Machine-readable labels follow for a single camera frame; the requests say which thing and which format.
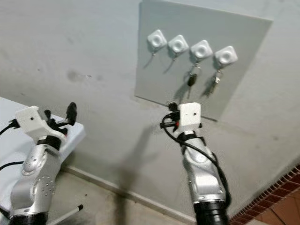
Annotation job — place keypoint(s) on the white square wall hook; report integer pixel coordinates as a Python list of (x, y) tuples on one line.
[(156, 39), (226, 55), (178, 44), (201, 49)]

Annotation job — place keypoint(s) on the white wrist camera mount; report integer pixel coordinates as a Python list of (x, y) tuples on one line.
[(190, 115), (30, 119)]

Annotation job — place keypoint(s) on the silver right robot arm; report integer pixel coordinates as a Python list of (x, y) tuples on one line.
[(204, 178)]

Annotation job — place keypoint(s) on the grey wall board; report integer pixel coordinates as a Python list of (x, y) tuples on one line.
[(168, 79)]

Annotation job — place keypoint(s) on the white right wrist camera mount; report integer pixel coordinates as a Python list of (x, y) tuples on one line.
[(190, 115)]

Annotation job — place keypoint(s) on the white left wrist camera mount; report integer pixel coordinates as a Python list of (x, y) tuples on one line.
[(30, 119)]

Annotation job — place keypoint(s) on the small silver hanging keys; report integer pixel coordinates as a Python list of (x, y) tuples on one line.
[(217, 78)]

